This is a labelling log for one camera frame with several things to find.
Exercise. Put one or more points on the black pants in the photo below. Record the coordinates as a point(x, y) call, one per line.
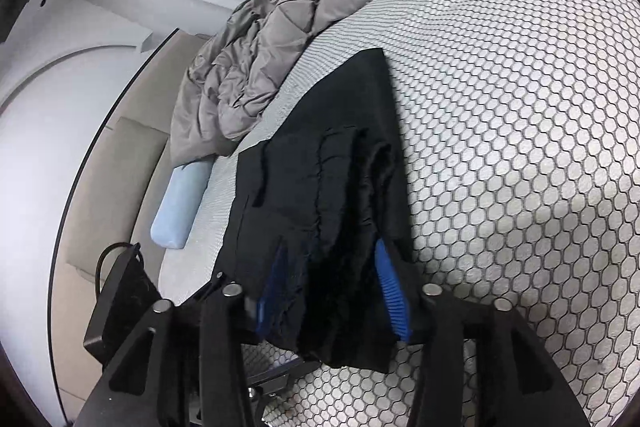
point(325, 167)

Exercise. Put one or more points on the white honeycomb pattern mattress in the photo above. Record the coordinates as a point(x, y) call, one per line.
point(500, 132)

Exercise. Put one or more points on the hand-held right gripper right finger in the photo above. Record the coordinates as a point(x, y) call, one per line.
point(395, 297)

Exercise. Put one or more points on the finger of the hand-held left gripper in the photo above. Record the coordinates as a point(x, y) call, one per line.
point(272, 381)

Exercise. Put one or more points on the grey quilted duvet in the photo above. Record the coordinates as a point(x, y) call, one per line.
point(280, 32)

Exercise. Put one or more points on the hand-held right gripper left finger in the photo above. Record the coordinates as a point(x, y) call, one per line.
point(267, 307)

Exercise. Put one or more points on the light blue pillow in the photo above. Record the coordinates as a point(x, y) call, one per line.
point(177, 207)

